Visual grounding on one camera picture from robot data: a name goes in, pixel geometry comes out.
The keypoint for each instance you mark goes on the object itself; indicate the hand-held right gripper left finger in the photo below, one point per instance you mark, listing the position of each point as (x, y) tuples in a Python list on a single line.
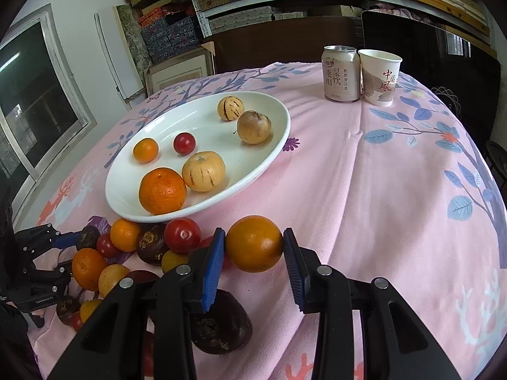
[(209, 273)]

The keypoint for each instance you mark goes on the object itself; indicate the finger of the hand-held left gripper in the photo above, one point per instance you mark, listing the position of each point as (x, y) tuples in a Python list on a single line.
[(65, 240), (51, 279)]

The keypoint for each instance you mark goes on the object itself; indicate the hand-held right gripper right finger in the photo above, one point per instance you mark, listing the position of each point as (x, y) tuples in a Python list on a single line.
[(295, 273)]

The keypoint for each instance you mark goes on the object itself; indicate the smooth round orange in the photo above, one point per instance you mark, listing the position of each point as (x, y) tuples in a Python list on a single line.
[(254, 244)]

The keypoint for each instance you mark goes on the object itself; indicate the white oval plate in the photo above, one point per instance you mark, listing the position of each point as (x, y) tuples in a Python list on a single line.
[(222, 142)]

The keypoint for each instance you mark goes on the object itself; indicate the dark purple mangosteen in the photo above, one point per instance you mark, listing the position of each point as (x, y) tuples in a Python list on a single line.
[(87, 237), (152, 243), (67, 308)]

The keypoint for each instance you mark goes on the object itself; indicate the red cherry tomato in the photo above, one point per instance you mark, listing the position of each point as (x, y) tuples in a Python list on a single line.
[(184, 143), (204, 242), (106, 245), (77, 321)]

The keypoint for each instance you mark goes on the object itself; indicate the medium orange mandarin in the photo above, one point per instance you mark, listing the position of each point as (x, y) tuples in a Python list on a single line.
[(89, 268)]

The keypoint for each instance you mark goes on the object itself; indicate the large red tomato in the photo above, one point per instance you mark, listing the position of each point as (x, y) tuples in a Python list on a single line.
[(182, 234)]

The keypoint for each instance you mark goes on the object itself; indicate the dark purple passion fruit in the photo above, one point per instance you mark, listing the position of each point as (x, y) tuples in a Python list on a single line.
[(227, 324)]

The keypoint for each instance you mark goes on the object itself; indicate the small orange kumquat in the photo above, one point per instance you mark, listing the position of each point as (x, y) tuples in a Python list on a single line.
[(125, 234), (145, 150)]

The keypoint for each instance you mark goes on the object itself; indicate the yellow round fruit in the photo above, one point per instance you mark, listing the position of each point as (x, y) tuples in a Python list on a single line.
[(112, 279)]

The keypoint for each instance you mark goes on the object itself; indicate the dark red round fruit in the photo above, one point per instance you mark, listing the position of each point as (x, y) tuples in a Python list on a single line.
[(141, 275)]

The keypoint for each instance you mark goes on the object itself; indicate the large bumpy mandarin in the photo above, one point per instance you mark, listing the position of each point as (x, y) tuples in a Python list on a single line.
[(162, 190)]

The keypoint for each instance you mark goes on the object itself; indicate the large striped pepino melon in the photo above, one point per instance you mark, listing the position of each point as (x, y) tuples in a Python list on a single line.
[(203, 171)]

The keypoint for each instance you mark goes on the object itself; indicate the pink printed tablecloth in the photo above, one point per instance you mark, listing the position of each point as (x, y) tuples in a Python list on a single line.
[(376, 190)]

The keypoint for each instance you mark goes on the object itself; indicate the brown passion fruit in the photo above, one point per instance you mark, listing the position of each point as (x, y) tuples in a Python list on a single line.
[(254, 127)]

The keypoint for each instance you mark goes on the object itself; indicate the small striped pepino melon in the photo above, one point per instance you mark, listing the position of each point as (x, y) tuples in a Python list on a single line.
[(229, 108)]

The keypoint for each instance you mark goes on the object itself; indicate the white board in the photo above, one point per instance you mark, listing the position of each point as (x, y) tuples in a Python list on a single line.
[(115, 55)]

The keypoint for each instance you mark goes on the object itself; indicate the beige drink can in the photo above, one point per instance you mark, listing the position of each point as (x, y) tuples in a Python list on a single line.
[(341, 73)]

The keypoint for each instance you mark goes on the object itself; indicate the mottled stone slab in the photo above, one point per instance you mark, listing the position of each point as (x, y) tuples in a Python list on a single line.
[(132, 37)]

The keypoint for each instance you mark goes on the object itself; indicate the white paper cup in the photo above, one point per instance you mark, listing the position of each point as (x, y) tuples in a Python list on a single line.
[(380, 77)]

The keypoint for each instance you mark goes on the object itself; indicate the stack of blue patterned boxes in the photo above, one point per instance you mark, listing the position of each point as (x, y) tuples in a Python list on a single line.
[(170, 37)]

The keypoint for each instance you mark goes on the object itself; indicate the metal shelf rack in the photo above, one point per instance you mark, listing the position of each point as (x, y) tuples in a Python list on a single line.
[(202, 19)]

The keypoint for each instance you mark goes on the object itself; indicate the black glossy panel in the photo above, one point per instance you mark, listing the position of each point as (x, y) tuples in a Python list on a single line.
[(431, 55)]

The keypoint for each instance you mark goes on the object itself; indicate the window with grey frame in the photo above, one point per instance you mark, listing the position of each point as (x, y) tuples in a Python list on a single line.
[(35, 99)]

